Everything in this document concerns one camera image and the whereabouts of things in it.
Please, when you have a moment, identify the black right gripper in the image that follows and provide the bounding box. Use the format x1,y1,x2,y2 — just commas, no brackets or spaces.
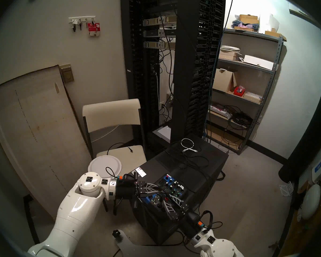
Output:
163,194,204,237

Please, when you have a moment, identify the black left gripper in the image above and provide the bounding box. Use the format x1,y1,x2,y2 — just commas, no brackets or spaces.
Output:
115,175,161,203

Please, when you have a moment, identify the blue black audio mixer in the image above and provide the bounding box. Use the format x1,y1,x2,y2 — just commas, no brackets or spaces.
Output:
142,173,188,214

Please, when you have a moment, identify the white round plate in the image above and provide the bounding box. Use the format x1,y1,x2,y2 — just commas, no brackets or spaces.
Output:
87,155,122,180

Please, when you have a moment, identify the black perforated equipment case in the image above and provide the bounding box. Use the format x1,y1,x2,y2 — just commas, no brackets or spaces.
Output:
131,136,230,245

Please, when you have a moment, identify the grey flat box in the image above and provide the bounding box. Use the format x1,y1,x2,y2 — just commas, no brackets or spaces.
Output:
152,125,171,143

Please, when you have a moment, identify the brown cardboard sheet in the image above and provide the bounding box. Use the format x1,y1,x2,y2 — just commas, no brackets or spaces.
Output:
210,124,246,151

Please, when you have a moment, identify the white folding chair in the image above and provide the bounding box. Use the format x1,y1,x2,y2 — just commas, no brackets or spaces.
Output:
82,99,148,195

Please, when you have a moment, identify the pink white packaged item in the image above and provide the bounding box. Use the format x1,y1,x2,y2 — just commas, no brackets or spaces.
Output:
209,104,233,120

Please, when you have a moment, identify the white lattice spare finger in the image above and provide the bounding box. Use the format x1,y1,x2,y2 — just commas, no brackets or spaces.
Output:
280,181,295,197

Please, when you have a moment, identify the black server rack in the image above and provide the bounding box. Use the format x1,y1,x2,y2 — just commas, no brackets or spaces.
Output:
120,0,226,152

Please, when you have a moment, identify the beige leaning board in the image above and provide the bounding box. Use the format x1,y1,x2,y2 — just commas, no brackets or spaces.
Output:
0,65,93,222

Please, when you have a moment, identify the beige flat box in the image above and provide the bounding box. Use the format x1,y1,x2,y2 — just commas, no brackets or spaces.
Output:
243,92,262,104

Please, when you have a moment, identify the open cardboard box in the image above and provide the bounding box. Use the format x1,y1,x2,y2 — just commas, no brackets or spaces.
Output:
213,68,241,93

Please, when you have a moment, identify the grey rack mounted unit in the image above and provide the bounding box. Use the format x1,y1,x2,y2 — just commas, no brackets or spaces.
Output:
144,41,176,49
144,16,176,27
144,28,176,38

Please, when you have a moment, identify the tall black column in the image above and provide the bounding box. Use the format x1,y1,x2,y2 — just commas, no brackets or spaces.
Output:
278,85,321,183

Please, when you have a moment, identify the small tan cardboard box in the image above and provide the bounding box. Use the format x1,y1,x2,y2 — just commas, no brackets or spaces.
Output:
219,51,241,61

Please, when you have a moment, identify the white flat box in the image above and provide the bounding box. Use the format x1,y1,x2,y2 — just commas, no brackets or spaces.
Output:
243,55,274,71

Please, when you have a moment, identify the grey metal shelving unit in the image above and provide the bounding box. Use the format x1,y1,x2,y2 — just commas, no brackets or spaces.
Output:
205,28,287,155

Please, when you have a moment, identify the pile of pink blue bags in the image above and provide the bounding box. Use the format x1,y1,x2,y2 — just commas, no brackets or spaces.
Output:
231,20,259,32

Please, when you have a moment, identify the flat cardboard box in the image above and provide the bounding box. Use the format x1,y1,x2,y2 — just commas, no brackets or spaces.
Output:
265,29,287,42

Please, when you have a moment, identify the brown cardboard box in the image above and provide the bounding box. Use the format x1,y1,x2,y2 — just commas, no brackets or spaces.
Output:
239,14,259,24

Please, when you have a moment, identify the white plastic bag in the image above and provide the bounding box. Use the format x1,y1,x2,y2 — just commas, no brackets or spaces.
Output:
258,13,280,33

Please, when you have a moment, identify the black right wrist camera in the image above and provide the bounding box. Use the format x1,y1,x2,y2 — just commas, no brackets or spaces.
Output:
187,212,201,224

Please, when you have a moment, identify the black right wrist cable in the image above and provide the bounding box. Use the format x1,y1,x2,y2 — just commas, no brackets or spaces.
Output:
201,210,223,233

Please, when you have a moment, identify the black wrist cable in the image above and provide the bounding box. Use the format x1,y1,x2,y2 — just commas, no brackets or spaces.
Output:
105,167,123,216
201,210,223,233

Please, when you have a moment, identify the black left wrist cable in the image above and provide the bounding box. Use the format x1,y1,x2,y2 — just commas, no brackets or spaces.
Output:
105,167,123,216

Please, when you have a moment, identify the black cable with plug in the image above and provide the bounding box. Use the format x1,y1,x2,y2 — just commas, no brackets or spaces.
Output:
106,142,135,156

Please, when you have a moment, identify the tangled black cable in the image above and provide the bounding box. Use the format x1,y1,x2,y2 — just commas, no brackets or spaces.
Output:
163,145,212,176

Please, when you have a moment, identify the white usb cable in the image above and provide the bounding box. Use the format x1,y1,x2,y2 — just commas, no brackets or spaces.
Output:
180,138,198,153

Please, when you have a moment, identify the thin white cable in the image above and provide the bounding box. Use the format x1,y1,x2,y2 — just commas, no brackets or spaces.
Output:
92,125,121,143

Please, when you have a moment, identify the wall power outlet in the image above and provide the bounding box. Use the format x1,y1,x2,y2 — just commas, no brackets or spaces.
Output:
162,94,175,107

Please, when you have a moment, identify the black cable bundle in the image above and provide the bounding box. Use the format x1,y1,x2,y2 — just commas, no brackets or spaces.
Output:
227,106,260,131

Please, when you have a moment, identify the beige wall switch plate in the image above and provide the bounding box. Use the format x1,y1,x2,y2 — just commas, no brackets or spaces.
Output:
59,64,75,84

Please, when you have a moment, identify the white wall key rack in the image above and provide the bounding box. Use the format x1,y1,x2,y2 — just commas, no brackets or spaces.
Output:
68,16,96,24

